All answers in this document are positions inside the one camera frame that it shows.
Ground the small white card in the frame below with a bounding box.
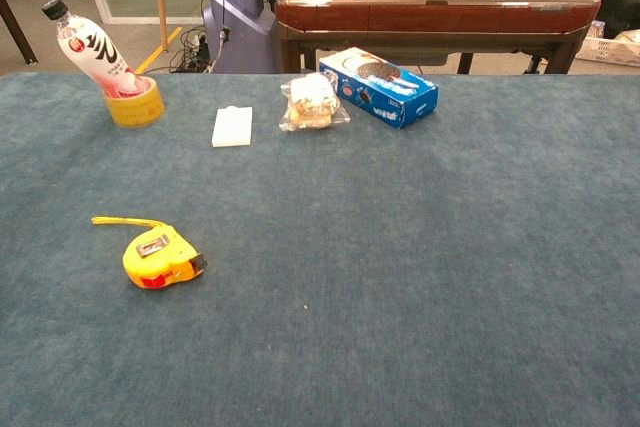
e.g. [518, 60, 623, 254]
[211, 105, 254, 148]

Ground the pink white drink bottle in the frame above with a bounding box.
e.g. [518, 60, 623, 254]
[41, 0, 147, 98]

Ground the white plastic basket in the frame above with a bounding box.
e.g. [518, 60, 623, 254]
[574, 20, 640, 68]

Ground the black floor cable bundle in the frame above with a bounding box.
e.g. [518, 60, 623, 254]
[168, 25, 212, 74]

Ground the blue felt table cloth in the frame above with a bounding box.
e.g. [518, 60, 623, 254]
[0, 71, 640, 427]

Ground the blue cookie box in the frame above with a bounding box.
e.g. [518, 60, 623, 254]
[318, 46, 440, 130]

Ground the dark table leg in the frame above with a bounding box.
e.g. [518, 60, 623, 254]
[0, 0, 39, 66]

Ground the yellow tape measure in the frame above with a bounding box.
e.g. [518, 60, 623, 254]
[91, 215, 209, 291]

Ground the plastic wrapped bread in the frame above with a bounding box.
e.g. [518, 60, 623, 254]
[278, 72, 352, 133]

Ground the black bag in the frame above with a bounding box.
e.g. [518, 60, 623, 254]
[597, 0, 640, 41]

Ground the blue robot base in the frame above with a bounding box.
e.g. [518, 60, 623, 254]
[202, 0, 281, 74]

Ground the brown mahjong table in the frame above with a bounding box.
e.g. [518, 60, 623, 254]
[274, 0, 602, 76]

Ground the yellow adhesive tape roll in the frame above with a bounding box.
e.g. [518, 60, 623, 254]
[103, 75, 166, 129]

